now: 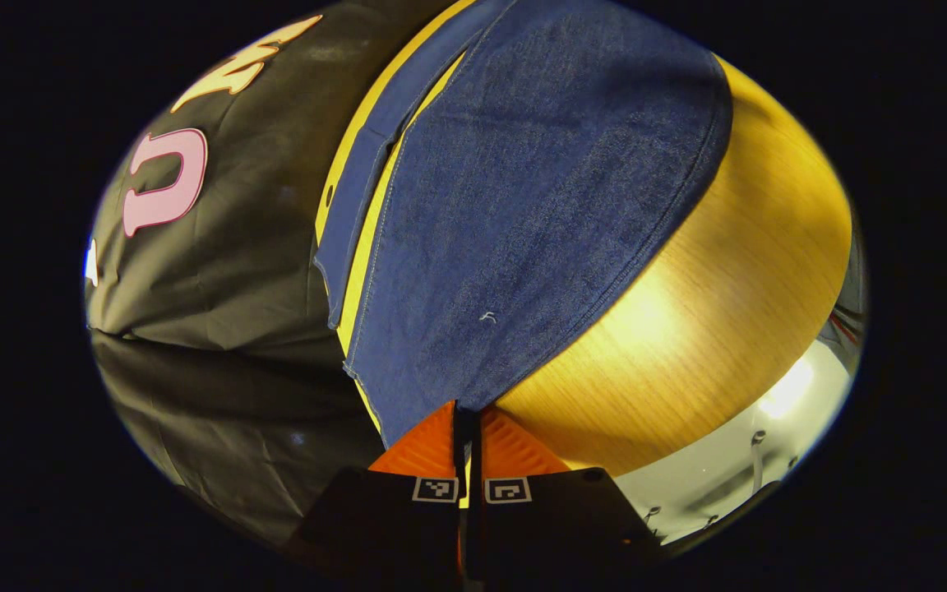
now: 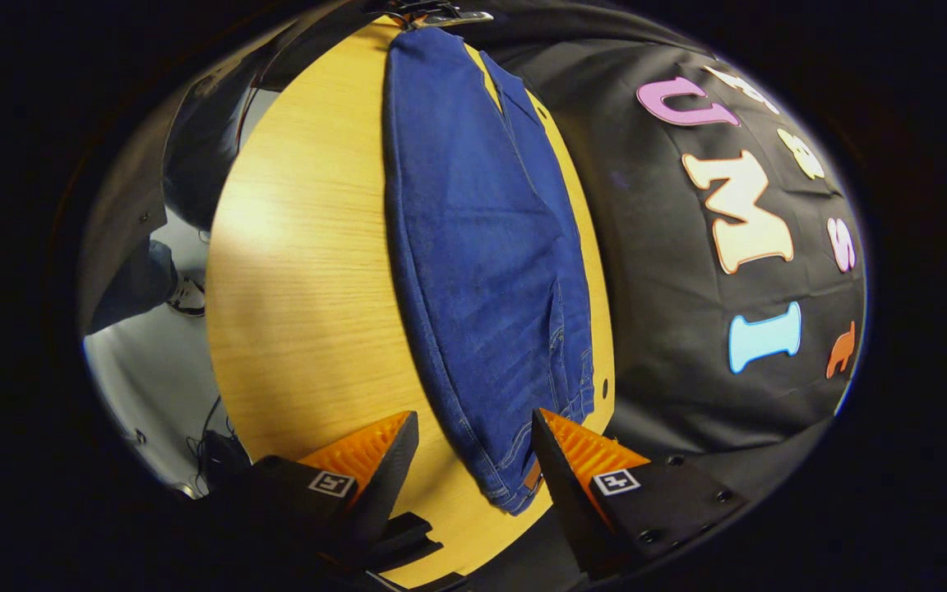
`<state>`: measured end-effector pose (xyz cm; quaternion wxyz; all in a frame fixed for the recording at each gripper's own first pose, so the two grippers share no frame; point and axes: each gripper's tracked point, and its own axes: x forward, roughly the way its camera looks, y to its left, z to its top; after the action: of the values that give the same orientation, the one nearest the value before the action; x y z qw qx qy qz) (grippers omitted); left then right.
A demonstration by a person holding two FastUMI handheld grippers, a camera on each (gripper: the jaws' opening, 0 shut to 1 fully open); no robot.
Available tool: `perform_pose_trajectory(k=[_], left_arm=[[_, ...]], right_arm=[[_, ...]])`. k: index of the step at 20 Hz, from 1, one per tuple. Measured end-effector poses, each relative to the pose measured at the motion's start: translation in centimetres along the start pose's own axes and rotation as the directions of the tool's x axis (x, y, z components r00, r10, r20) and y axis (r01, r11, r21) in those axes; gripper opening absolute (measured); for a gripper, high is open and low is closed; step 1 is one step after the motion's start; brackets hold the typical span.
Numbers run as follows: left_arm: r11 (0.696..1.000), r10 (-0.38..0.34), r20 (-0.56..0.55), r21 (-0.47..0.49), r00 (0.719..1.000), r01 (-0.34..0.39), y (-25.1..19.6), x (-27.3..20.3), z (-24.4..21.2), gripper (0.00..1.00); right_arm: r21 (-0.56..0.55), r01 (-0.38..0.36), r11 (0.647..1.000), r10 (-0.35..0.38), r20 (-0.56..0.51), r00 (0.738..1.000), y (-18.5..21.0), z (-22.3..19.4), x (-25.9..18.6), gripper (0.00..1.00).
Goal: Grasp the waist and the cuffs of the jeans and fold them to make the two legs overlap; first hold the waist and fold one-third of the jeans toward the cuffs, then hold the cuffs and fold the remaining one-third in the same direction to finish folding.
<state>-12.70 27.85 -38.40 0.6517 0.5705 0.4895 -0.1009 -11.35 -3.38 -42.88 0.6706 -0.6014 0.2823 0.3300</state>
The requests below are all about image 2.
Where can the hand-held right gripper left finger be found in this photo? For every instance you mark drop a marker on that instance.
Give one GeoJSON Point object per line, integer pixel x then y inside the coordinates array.
{"type": "Point", "coordinates": [395, 469]}

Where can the black floor device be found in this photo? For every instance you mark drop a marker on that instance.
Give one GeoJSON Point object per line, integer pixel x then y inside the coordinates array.
{"type": "Point", "coordinates": [225, 460]}

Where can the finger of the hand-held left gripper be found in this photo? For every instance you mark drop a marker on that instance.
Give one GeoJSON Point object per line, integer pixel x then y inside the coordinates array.
{"type": "Point", "coordinates": [441, 16]}

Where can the blue denim jeans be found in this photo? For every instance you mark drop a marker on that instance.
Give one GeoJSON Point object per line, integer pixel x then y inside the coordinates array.
{"type": "Point", "coordinates": [482, 247]}

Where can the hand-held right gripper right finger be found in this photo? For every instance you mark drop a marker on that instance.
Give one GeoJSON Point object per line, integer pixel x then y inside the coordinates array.
{"type": "Point", "coordinates": [560, 485]}

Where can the person's leg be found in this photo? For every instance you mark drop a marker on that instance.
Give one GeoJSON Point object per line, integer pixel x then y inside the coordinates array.
{"type": "Point", "coordinates": [132, 288]}

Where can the white sneaker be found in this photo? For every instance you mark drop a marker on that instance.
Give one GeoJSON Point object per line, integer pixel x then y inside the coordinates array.
{"type": "Point", "coordinates": [188, 298]}

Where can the black backdrop cloth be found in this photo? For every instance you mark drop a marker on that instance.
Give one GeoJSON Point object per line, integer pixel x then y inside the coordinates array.
{"type": "Point", "coordinates": [646, 247]}

